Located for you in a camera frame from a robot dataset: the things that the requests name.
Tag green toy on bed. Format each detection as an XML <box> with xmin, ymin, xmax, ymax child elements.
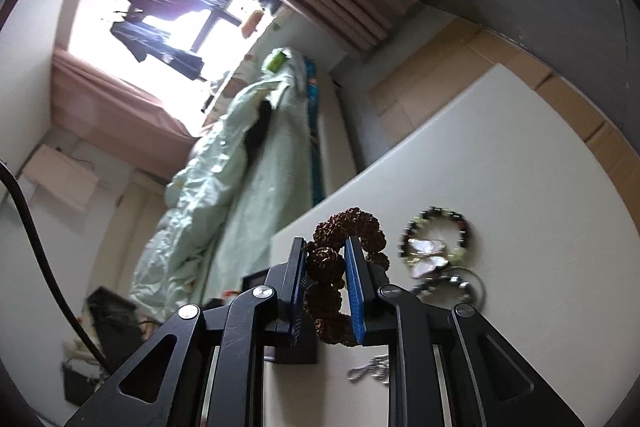
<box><xmin>262</xmin><ymin>48</ymin><xmax>290</xmax><ymax>74</ymax></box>

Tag orange plush toy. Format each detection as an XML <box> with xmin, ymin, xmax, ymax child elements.
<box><xmin>241</xmin><ymin>10</ymin><xmax>264</xmax><ymax>39</ymax></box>

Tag white wall air conditioner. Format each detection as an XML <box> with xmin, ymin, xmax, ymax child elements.
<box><xmin>23</xmin><ymin>144</ymin><xmax>100</xmax><ymax>211</ymax></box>

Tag black jewelry box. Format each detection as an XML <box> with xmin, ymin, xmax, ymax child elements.
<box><xmin>241</xmin><ymin>267</ymin><xmax>318</xmax><ymax>365</ymax></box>

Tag silver bangle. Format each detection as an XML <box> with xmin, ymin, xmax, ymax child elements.
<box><xmin>440</xmin><ymin>267</ymin><xmax>487</xmax><ymax>310</ymax></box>

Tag teal bead necklace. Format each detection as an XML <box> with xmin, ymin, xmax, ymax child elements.
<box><xmin>412</xmin><ymin>271</ymin><xmax>476</xmax><ymax>308</ymax></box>

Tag light green crumpled duvet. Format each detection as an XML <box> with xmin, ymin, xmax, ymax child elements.
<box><xmin>128</xmin><ymin>46</ymin><xmax>307</xmax><ymax>323</ymax></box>

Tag dark hanging clothes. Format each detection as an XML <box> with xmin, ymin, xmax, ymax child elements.
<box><xmin>111</xmin><ymin>0</ymin><xmax>221</xmax><ymax>80</ymax></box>

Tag left pink curtain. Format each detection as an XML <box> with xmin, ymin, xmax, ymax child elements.
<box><xmin>51</xmin><ymin>48</ymin><xmax>196</xmax><ymax>180</ymax></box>

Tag bear pattern window cushion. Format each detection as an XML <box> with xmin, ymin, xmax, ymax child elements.
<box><xmin>203</xmin><ymin>6</ymin><xmax>292</xmax><ymax>129</ymax></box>

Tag silver ball chain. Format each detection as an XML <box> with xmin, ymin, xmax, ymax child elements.
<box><xmin>346</xmin><ymin>353</ymin><xmax>393</xmax><ymax>387</ymax></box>

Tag black left gripper housing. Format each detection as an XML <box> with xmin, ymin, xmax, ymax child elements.
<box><xmin>87</xmin><ymin>286</ymin><xmax>143</xmax><ymax>369</ymax></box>

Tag dark multicolour bead bracelet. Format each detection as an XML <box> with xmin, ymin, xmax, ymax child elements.
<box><xmin>398</xmin><ymin>206</ymin><xmax>472</xmax><ymax>268</ymax></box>

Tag brown wooden bead bracelet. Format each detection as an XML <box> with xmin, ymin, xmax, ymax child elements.
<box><xmin>302</xmin><ymin>206</ymin><xmax>392</xmax><ymax>349</ymax></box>

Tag black cable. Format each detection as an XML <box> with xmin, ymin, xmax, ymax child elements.
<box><xmin>0</xmin><ymin>159</ymin><xmax>112</xmax><ymax>373</ymax></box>

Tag white shell butterfly ornament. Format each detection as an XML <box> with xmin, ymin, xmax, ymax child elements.
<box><xmin>407</xmin><ymin>239</ymin><xmax>449</xmax><ymax>280</ymax></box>

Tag flat cardboard on floor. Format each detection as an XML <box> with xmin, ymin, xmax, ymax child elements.
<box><xmin>368</xmin><ymin>17</ymin><xmax>639</xmax><ymax>223</ymax></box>

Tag beige padded headboard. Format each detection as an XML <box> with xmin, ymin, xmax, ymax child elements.
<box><xmin>87</xmin><ymin>172</ymin><xmax>166</xmax><ymax>298</ymax></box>

